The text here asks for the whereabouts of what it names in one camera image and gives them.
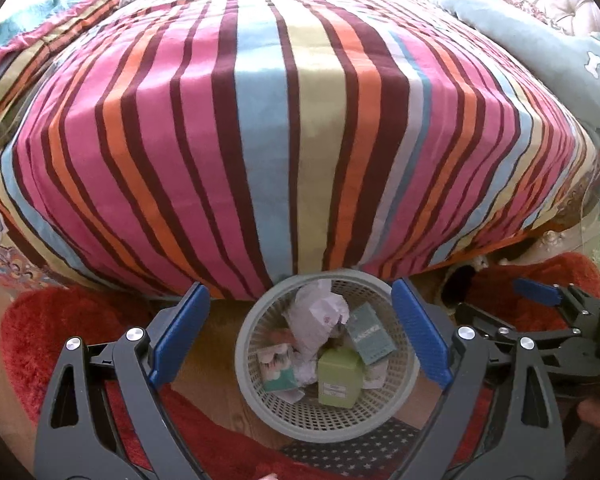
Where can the red shaggy rug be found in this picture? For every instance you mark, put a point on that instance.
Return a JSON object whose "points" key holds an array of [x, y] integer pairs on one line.
{"points": [[30, 340]]}

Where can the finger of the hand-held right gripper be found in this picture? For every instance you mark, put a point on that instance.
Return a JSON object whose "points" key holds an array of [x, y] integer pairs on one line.
{"points": [[532, 290], [560, 352]]}

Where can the cream carved bed frame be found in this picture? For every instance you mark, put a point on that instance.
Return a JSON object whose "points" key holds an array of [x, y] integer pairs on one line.
{"points": [[570, 235]]}

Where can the large white paper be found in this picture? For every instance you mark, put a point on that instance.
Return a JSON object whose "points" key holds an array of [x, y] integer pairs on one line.
{"points": [[315, 315]]}

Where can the teal green box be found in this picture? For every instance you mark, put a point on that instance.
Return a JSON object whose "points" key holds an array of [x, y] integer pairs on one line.
{"points": [[277, 372]]}

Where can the light blue long pillow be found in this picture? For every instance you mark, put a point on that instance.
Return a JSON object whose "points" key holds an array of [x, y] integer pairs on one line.
{"points": [[520, 35]]}

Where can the light green cardboard box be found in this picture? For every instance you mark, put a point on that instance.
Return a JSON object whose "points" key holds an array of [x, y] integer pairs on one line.
{"points": [[340, 380]]}

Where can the grey plastic mesh basket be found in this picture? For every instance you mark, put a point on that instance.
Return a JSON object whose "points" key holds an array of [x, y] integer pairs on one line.
{"points": [[280, 412]]}

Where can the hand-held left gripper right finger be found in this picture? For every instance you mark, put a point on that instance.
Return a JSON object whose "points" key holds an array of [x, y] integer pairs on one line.
{"points": [[420, 330]]}

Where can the small white paper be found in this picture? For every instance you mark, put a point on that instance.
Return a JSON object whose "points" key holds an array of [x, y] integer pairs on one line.
{"points": [[306, 370]]}

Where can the grey-blue cardboard box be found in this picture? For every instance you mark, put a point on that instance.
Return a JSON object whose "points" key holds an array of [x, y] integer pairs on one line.
{"points": [[372, 335]]}

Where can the folded patterned duvet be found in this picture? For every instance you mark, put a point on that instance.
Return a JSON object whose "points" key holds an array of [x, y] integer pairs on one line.
{"points": [[55, 15]]}

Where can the striped bed sheet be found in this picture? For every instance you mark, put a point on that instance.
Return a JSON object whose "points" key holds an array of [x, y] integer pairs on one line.
{"points": [[280, 135]]}

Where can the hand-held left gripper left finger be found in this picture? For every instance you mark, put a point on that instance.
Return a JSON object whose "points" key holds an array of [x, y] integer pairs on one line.
{"points": [[182, 330]]}

